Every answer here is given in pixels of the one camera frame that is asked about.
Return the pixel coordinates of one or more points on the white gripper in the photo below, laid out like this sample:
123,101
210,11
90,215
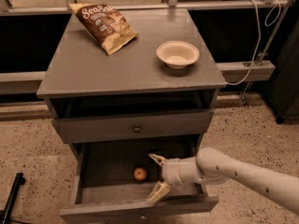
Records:
171,171

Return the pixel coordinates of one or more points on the small orange fruit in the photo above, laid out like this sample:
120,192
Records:
140,174

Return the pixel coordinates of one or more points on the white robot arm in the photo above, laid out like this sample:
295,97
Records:
210,166

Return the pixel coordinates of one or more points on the open grey middle drawer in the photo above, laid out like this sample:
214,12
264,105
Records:
105,187

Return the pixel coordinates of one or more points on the round metal drawer knob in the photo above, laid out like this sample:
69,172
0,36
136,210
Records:
137,129

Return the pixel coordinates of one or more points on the closed grey upper drawer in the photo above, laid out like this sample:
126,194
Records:
121,127

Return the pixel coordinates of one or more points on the grey wooden drawer cabinet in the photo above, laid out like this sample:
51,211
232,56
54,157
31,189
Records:
83,81

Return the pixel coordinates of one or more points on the white paper bowl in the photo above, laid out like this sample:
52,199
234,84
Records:
177,54

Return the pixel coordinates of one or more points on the brown sea salt chip bag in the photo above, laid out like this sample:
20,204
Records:
105,24

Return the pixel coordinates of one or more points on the black bar on floor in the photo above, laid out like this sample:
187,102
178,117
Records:
6,212

